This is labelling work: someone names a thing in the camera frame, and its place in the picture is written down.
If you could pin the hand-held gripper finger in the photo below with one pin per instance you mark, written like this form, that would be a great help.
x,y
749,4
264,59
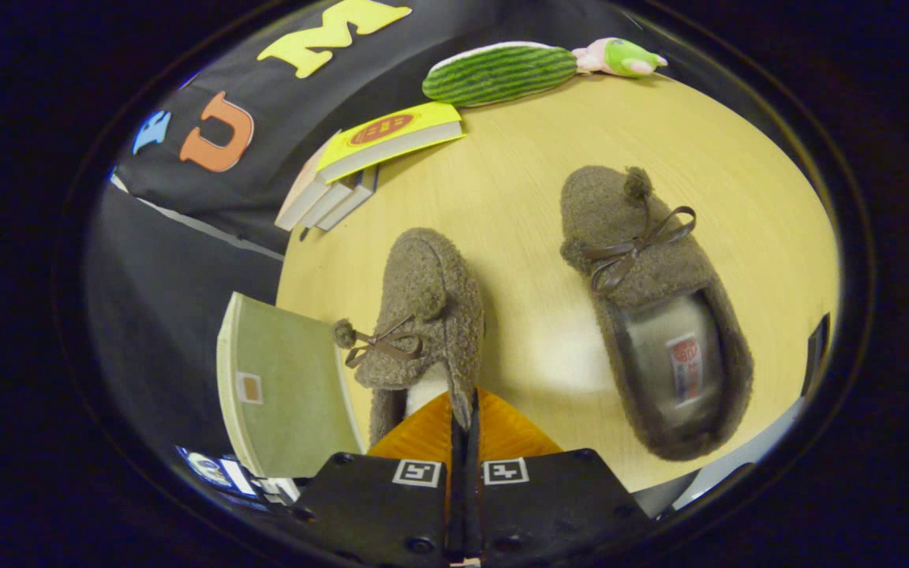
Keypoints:
x,y
473,513
456,513

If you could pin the green storage box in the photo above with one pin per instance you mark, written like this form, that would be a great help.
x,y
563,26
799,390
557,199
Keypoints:
x,y
289,394

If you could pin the brown fuzzy shoe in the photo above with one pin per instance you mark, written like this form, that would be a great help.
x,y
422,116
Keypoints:
x,y
612,213
423,284

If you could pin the blue printed carton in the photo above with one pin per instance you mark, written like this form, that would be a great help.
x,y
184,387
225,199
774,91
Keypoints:
x,y
214,471

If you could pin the grey book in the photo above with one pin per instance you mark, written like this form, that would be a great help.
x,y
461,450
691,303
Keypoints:
x,y
352,201
328,207

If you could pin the beige book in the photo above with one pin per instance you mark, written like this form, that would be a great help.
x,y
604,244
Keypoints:
x,y
301,197

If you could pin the black backdrop cloth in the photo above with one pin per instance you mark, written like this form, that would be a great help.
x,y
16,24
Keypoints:
x,y
162,300

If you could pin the black chair part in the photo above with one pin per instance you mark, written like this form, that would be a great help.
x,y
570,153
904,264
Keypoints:
x,y
816,355

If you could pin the yellow book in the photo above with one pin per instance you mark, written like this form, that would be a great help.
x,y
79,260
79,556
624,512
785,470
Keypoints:
x,y
391,130

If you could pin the watermelon plush toy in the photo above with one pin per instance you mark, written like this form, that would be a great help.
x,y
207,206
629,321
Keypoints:
x,y
502,75

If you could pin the pink and green plush toy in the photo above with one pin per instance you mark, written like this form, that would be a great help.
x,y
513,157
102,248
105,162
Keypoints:
x,y
624,57

